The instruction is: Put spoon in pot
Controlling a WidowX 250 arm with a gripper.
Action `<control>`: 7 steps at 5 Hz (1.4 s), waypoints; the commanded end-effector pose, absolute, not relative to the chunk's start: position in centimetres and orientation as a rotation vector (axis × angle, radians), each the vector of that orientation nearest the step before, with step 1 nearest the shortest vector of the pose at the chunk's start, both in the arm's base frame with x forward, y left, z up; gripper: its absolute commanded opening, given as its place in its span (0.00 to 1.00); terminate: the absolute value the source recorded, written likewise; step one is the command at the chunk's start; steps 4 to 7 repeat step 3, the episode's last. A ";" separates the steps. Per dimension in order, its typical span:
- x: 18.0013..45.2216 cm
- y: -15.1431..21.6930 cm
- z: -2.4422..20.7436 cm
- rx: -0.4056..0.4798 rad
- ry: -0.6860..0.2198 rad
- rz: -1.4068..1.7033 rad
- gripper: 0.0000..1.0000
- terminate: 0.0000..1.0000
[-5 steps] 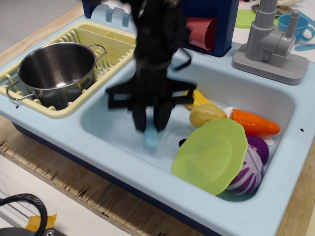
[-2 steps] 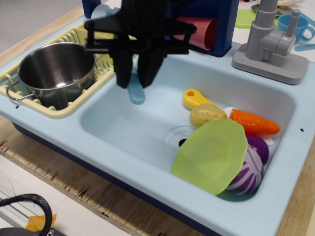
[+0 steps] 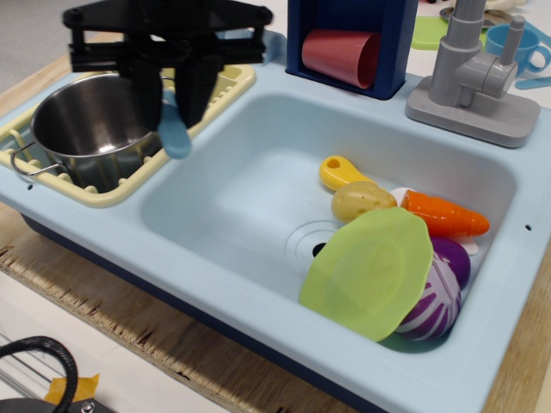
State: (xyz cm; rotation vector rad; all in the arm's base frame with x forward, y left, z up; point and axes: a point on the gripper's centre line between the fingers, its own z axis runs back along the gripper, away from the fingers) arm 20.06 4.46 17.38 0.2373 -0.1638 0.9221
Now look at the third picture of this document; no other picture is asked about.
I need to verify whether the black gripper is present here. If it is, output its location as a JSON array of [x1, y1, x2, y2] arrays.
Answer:
[[62, 1, 273, 130]]

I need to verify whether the white spoon blue handle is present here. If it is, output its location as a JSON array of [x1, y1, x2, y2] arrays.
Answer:
[[158, 89, 191, 159]]

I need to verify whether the stainless steel pot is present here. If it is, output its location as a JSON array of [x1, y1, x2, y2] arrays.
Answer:
[[10, 74, 162, 193]]

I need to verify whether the red plastic cup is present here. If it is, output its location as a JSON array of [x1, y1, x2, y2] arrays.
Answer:
[[301, 29, 381, 89]]

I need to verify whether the yellow toy potato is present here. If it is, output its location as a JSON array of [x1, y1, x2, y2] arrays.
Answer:
[[331, 182, 397, 223]]

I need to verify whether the dark blue cup holder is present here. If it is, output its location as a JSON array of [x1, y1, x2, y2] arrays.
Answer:
[[287, 1, 418, 100]]

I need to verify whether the green plate in background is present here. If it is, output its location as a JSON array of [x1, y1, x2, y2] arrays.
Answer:
[[411, 15, 488, 52]]

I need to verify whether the green plastic plate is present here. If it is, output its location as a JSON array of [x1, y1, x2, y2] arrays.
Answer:
[[299, 207, 433, 342]]

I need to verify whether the grey toy faucet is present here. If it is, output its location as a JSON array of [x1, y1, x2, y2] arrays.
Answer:
[[406, 1, 541, 148]]

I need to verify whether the orange toy carrot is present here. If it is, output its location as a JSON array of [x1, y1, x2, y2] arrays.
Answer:
[[400, 189, 491, 237]]

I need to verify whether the orange tape piece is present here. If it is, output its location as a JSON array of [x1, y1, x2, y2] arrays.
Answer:
[[43, 373, 100, 404]]

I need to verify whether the blue plastic mug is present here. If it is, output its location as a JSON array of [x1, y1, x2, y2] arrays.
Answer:
[[485, 22, 550, 77]]

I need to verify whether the purple toy cabbage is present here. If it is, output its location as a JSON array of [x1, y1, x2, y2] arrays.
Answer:
[[396, 237, 471, 341]]

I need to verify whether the blue utensil in background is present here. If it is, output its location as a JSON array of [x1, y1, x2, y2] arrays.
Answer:
[[515, 77, 551, 90]]

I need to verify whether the black braided cable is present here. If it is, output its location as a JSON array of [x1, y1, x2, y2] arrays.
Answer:
[[0, 336, 80, 413]]

